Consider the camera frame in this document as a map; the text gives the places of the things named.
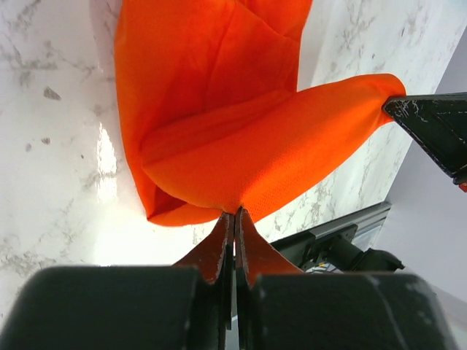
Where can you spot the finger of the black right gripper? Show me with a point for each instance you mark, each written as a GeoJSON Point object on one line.
{"type": "Point", "coordinates": [437, 123]}

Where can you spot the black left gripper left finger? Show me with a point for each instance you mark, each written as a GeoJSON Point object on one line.
{"type": "Point", "coordinates": [183, 306]}

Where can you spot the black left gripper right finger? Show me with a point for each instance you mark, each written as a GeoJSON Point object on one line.
{"type": "Point", "coordinates": [282, 307]}

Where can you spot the orange t shirt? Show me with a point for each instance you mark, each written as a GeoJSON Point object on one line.
{"type": "Point", "coordinates": [211, 115]}

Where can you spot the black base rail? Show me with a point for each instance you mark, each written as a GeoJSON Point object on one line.
{"type": "Point", "coordinates": [334, 243]}

